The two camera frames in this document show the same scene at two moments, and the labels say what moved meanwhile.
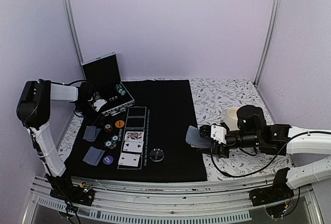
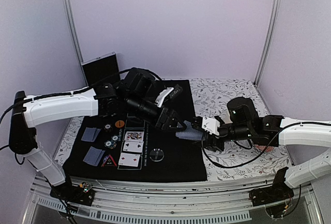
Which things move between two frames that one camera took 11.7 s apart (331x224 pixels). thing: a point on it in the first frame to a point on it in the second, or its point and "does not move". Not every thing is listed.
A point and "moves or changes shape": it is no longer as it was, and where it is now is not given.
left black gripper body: (85, 108) to (136, 104)
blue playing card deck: (194, 138) moves or changes shape
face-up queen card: (134, 136) does not move
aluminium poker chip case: (103, 73) does not move
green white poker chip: (115, 138) does not move
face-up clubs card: (136, 146) does not move
